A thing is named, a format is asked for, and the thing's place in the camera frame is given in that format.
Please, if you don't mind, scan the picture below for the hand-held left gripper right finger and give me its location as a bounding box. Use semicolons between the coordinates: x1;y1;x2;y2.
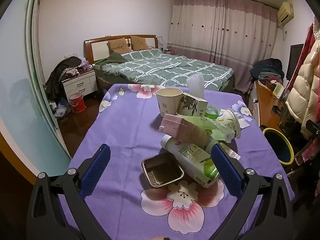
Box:
211;142;295;240

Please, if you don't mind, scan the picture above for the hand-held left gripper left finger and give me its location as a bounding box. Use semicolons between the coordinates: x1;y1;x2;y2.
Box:
26;144;112;240

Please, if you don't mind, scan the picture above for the small white bottle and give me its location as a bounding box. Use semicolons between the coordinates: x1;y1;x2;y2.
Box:
212;140;241;160

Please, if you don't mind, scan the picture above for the yellow-rimmed trash bin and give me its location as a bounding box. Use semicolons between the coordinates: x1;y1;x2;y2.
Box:
262;127;294;165

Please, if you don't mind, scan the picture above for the green and white carton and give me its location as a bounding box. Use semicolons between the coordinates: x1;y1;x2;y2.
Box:
185;114;237;143

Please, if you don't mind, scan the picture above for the large white green-label bottle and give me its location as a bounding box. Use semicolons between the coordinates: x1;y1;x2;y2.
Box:
160;134;220;188

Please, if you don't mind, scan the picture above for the white tissue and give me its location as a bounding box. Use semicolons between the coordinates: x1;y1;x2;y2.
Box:
235;112;252;129

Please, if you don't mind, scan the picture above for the white yogurt cup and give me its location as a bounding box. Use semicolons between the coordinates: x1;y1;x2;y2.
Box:
216;109;242;138

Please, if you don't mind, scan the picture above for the green white cup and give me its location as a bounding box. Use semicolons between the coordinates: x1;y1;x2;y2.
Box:
205;106;223;118

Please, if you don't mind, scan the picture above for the foil food tray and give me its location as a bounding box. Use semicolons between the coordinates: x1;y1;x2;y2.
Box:
141;154;185;188

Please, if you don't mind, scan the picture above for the pink carton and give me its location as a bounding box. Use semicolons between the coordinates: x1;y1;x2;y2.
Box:
159;114;212;145

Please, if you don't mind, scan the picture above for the green printed tissue box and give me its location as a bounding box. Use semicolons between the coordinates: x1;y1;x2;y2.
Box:
177;72;208;117

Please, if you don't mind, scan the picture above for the beige paper cup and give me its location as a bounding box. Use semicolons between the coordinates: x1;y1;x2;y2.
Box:
156;87;184;117

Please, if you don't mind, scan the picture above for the purple floral tablecloth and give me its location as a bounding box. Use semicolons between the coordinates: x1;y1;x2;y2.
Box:
59;83;295;240

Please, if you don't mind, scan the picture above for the cream puffer coat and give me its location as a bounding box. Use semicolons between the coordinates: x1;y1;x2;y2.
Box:
285;24;320;139

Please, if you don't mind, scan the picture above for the wooden desk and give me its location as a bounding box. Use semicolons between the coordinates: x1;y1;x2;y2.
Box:
254;80;288;133

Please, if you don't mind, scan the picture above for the red bucket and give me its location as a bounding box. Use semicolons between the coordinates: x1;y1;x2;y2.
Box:
69;92;87;114

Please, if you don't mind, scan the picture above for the heap of plastic bags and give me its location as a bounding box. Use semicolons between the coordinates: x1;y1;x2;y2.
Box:
54;102;70;117

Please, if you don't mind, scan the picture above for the black television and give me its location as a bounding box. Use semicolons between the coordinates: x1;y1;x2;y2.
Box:
286;43;305;81

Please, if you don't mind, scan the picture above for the pile of folded clothes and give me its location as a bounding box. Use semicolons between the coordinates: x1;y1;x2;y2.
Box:
250;58;285;85

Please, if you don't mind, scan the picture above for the white nightstand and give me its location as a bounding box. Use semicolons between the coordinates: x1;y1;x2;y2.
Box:
62;69;98;100

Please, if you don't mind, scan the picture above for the red hanging garment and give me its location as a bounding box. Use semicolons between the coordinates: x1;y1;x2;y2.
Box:
304;22;315;63

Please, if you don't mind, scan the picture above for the dark clothes heap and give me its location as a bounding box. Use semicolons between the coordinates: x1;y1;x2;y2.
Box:
45;56;94;100

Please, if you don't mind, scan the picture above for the dark green cloth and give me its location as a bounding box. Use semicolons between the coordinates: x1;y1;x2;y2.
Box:
105;52;128;63

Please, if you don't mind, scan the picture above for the glass sliding wardrobe door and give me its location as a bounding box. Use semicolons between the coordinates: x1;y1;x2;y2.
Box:
0;0;73;170

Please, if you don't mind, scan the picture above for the wooden bed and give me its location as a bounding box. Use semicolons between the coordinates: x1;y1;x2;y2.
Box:
84;34;235;92

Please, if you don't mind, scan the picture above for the green checked duvet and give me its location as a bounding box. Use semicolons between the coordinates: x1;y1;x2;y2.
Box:
94;48;234;90

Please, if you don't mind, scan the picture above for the brown pillow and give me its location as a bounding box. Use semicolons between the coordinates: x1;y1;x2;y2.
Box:
130;36;150;51
107;38;130;55

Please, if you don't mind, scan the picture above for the pink and white curtain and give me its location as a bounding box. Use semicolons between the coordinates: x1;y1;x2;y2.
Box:
167;0;278;92

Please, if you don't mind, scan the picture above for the wall air conditioner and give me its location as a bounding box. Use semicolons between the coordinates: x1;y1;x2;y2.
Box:
277;2;294;22

